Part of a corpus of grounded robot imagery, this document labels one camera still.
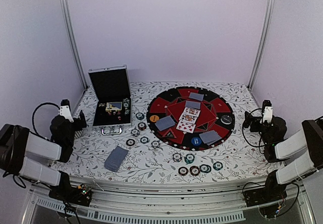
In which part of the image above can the red black 100 chip stack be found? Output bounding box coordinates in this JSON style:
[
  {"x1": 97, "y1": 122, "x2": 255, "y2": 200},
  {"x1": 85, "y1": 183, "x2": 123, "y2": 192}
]
[{"x1": 126, "y1": 139, "x2": 135, "y2": 146}]

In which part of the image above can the single blue backed card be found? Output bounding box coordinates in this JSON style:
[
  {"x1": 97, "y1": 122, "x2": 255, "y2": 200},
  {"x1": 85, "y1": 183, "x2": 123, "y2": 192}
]
[
  {"x1": 155, "y1": 116, "x2": 175, "y2": 131},
  {"x1": 189, "y1": 92, "x2": 204, "y2": 101},
  {"x1": 185, "y1": 100, "x2": 201, "y2": 110},
  {"x1": 199, "y1": 130, "x2": 222, "y2": 145}
]

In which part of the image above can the black triangular dealer plate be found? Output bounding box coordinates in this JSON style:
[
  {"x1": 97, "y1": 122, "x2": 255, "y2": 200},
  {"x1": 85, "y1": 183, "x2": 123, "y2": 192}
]
[{"x1": 163, "y1": 129, "x2": 177, "y2": 139}]

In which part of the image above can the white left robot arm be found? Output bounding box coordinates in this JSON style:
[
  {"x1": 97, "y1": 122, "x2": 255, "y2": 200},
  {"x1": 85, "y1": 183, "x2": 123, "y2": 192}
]
[{"x1": 1, "y1": 100, "x2": 87, "y2": 201}]

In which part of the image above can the round red black poker mat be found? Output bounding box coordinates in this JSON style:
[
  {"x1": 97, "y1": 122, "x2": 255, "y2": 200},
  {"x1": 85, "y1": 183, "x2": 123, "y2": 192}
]
[{"x1": 146, "y1": 86, "x2": 235, "y2": 151}]

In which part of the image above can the blue green 50 chip stack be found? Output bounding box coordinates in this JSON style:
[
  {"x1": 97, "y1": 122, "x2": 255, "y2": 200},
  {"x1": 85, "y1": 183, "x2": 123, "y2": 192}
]
[{"x1": 140, "y1": 137, "x2": 149, "y2": 144}]

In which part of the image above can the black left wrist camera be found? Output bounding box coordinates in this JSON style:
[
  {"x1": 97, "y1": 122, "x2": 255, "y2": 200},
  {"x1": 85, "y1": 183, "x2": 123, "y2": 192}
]
[{"x1": 61, "y1": 99, "x2": 70, "y2": 107}]

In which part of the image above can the aluminium poker case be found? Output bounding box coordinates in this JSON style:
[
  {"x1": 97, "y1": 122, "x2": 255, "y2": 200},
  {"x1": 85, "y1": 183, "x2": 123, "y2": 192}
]
[{"x1": 88, "y1": 65, "x2": 132, "y2": 136}]

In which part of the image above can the orange big blind button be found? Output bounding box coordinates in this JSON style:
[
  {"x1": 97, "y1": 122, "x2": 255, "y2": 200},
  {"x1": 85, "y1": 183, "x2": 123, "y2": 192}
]
[{"x1": 149, "y1": 115, "x2": 159, "y2": 123}]

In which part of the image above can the front aluminium rail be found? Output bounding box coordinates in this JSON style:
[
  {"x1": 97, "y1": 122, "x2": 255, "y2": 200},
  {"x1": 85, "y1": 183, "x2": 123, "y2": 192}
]
[{"x1": 21, "y1": 177, "x2": 316, "y2": 223}]

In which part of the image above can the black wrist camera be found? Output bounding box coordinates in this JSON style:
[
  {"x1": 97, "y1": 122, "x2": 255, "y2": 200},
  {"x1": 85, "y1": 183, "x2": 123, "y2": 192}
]
[
  {"x1": 61, "y1": 99, "x2": 70, "y2": 107},
  {"x1": 262, "y1": 100, "x2": 272, "y2": 108}
]

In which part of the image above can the red black 100 chip pile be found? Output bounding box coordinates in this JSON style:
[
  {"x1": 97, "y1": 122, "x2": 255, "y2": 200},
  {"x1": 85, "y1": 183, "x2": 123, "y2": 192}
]
[
  {"x1": 189, "y1": 165, "x2": 200, "y2": 176},
  {"x1": 178, "y1": 166, "x2": 189, "y2": 176},
  {"x1": 138, "y1": 122, "x2": 147, "y2": 131}
]

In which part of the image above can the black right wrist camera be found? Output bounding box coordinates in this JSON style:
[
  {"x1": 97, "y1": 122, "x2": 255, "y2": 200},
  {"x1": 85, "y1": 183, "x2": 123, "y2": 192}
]
[{"x1": 262, "y1": 100, "x2": 272, "y2": 108}]

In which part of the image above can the blue small blind button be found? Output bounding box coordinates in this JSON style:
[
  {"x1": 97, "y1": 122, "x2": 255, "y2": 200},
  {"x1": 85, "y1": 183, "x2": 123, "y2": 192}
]
[{"x1": 191, "y1": 137, "x2": 202, "y2": 146}]

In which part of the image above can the eight of hearts card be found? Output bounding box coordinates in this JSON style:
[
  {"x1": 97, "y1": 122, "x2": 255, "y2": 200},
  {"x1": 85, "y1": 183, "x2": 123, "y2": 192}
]
[{"x1": 176, "y1": 121, "x2": 196, "y2": 133}]

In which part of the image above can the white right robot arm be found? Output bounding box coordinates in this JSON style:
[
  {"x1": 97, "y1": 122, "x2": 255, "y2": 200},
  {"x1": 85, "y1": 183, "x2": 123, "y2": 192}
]
[{"x1": 242, "y1": 111, "x2": 322, "y2": 202}]

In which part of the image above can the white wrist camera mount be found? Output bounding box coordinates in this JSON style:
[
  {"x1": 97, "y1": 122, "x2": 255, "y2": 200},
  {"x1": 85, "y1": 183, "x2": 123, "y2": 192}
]
[
  {"x1": 261, "y1": 106, "x2": 273, "y2": 124},
  {"x1": 59, "y1": 105, "x2": 74, "y2": 123}
]

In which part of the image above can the clear acrylic round disc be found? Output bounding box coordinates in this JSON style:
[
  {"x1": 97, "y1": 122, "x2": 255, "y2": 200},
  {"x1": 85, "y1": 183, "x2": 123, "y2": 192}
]
[{"x1": 221, "y1": 115, "x2": 232, "y2": 125}]

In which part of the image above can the left aluminium frame post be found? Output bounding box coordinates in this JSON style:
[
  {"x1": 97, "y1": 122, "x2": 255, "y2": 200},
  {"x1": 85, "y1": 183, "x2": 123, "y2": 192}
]
[{"x1": 60, "y1": 0, "x2": 88, "y2": 89}]

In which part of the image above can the blue green 50 chip pile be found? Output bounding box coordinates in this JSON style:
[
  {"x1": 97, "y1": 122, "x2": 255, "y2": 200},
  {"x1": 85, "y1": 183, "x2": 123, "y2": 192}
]
[
  {"x1": 135, "y1": 113, "x2": 145, "y2": 120},
  {"x1": 199, "y1": 164, "x2": 211, "y2": 174},
  {"x1": 184, "y1": 153, "x2": 195, "y2": 164}
]

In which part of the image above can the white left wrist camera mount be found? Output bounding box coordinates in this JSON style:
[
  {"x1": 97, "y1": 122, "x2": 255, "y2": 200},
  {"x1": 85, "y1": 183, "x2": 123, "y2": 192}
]
[{"x1": 59, "y1": 105, "x2": 74, "y2": 123}]

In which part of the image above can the green 20 chip stack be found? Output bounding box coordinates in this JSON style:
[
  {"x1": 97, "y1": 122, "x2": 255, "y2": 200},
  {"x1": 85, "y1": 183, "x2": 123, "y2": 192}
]
[{"x1": 122, "y1": 98, "x2": 131, "y2": 115}]

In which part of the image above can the boxed playing card deck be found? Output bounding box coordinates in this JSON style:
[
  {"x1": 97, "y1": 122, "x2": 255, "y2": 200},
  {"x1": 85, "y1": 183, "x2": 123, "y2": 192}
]
[{"x1": 105, "y1": 102, "x2": 123, "y2": 113}]

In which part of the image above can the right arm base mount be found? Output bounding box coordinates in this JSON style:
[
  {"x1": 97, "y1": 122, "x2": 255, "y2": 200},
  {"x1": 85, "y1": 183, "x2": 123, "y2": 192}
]
[{"x1": 242, "y1": 182, "x2": 287, "y2": 207}]

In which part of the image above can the blue card deck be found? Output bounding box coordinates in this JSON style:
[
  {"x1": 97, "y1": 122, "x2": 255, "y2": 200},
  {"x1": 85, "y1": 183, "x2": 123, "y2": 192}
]
[{"x1": 104, "y1": 146, "x2": 129, "y2": 173}]

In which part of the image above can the face-up court card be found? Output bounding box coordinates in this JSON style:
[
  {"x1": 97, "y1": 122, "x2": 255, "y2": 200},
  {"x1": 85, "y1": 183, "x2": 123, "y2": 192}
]
[
  {"x1": 183, "y1": 107, "x2": 200, "y2": 117},
  {"x1": 179, "y1": 114, "x2": 198, "y2": 124}
]

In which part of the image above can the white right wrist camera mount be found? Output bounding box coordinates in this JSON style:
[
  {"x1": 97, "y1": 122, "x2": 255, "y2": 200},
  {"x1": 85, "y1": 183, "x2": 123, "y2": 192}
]
[{"x1": 261, "y1": 106, "x2": 273, "y2": 124}]

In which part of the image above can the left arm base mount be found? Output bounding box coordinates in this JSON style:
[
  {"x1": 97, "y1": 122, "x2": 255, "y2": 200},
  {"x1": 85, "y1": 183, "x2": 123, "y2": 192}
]
[{"x1": 48, "y1": 183, "x2": 92, "y2": 207}]

